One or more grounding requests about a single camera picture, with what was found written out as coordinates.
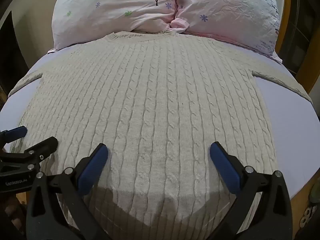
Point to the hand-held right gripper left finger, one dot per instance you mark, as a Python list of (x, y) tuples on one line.
[(93, 168)]

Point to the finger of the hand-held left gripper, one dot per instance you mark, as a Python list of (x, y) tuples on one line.
[(50, 143), (18, 131)]

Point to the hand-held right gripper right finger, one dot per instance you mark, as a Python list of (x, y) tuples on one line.
[(225, 168)]

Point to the lavender bed sheet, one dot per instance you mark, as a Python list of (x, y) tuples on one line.
[(287, 130)]

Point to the pink floral pillow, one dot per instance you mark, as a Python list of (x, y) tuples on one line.
[(112, 7), (230, 12)]

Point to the wooden bed frame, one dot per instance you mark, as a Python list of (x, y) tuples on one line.
[(303, 200)]

